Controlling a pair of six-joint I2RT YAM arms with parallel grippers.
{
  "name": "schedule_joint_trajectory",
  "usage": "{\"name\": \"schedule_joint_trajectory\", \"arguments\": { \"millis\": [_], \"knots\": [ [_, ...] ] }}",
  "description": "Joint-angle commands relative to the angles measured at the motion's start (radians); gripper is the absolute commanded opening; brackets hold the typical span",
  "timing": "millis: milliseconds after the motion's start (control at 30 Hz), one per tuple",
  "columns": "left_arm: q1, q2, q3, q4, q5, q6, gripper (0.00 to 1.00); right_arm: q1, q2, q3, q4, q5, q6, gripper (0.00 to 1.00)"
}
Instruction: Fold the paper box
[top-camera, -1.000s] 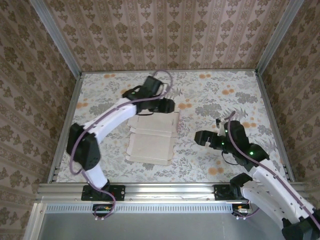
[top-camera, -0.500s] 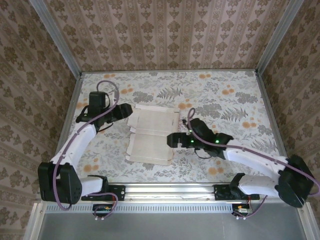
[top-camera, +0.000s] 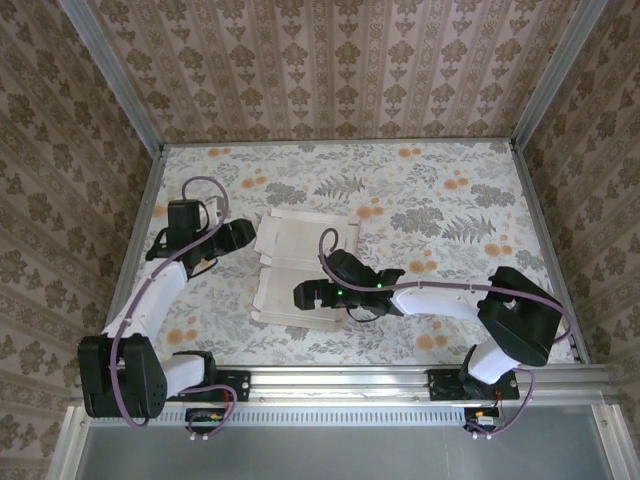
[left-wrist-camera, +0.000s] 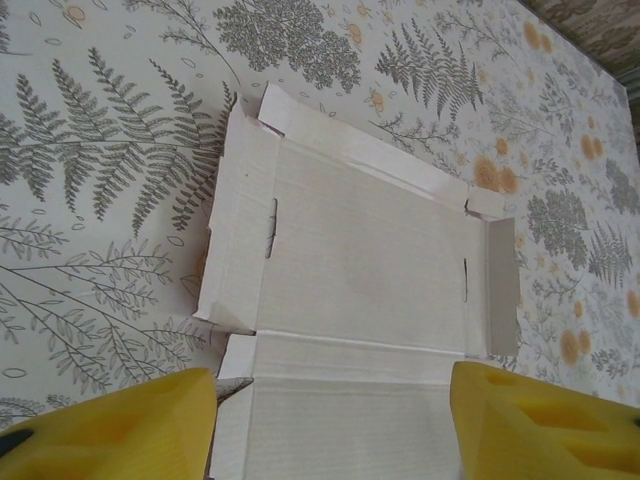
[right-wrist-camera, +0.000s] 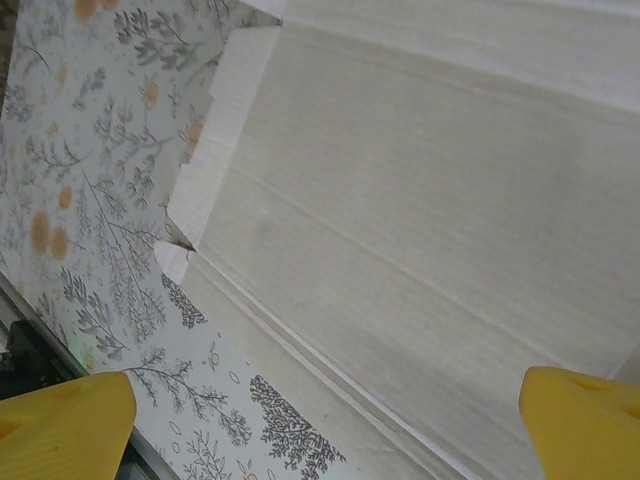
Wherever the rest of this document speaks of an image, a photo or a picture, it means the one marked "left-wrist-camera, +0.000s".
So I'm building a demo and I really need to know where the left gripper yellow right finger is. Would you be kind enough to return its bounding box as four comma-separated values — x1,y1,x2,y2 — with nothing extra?
450,361,640,480

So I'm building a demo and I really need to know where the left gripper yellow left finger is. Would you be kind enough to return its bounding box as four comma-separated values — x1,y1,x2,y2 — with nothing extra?
0,367,218,480

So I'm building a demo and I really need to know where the floral patterned tablecloth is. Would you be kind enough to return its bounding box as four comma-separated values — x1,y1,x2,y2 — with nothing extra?
0,0,640,480

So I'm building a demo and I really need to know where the pink and white paper box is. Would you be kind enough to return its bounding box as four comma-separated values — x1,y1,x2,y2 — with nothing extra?
194,82,522,480

